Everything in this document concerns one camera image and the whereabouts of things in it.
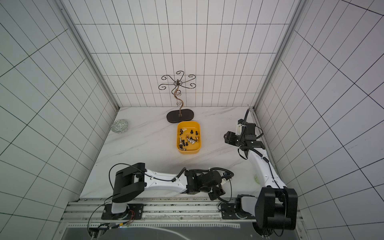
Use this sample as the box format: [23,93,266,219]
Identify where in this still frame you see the yellow plastic storage box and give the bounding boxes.
[176,121,202,155]

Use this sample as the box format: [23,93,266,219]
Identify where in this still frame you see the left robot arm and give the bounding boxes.
[80,163,235,222]

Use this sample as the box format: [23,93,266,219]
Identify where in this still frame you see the metal jewelry stand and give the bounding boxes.
[158,71,196,124]

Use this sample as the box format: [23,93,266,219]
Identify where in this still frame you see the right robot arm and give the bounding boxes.
[224,119,298,238]

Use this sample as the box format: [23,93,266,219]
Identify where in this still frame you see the aluminium mounting rail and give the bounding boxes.
[62,198,256,227]

